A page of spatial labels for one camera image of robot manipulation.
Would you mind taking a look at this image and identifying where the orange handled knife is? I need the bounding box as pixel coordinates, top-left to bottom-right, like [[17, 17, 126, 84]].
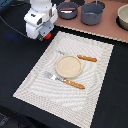
[[55, 49, 98, 63]]

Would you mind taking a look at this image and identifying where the grey cooking pot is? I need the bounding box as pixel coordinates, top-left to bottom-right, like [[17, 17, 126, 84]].
[[81, 0, 105, 25]]

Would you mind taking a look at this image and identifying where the pink wooden board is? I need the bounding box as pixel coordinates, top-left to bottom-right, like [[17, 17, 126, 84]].
[[55, 0, 128, 43]]

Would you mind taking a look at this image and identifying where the red tomato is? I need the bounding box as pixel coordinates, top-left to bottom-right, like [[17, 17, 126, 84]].
[[44, 32, 51, 39]]

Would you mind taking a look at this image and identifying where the red sausage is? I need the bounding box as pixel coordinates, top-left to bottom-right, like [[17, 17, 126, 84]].
[[60, 8, 76, 11]]

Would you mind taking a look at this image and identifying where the round beige plate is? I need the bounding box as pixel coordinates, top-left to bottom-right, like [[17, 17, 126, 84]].
[[55, 55, 83, 78]]

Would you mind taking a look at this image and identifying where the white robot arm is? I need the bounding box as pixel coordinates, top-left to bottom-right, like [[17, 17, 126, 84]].
[[24, 0, 58, 40]]

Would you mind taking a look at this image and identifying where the grey frying pan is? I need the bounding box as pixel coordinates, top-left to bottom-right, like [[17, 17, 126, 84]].
[[57, 2, 78, 20]]

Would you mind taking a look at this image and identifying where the white toy fish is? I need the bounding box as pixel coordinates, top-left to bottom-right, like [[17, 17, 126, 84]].
[[61, 10, 73, 15]]

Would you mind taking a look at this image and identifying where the black cable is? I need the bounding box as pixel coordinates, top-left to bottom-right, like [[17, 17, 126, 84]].
[[0, 0, 31, 38]]

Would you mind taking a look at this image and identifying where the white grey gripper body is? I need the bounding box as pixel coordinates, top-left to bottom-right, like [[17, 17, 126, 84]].
[[24, 6, 58, 40]]

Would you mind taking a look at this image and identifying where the beige bowl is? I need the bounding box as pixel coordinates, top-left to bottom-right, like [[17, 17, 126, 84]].
[[118, 4, 128, 30]]

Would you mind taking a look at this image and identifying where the orange handled fork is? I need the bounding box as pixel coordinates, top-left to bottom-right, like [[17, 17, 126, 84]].
[[43, 71, 85, 89]]

